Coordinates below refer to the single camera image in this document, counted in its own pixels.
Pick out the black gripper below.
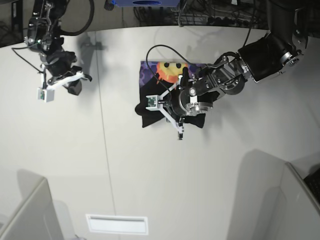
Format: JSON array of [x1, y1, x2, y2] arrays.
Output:
[[169, 67, 214, 119], [41, 51, 92, 96]]

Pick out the black T-shirt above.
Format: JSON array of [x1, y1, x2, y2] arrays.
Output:
[[135, 61, 204, 128]]

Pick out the black power strip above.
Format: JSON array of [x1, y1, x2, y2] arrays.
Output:
[[206, 16, 252, 28]]

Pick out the blue box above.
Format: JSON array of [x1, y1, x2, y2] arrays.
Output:
[[111, 0, 180, 7]]

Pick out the white label plate on table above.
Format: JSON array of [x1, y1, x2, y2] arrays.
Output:
[[85, 214, 149, 235]]

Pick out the black keyboard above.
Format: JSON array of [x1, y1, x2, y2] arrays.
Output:
[[304, 168, 320, 203]]

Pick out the right grey partition panel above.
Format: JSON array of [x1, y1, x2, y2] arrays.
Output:
[[259, 161, 320, 240]]

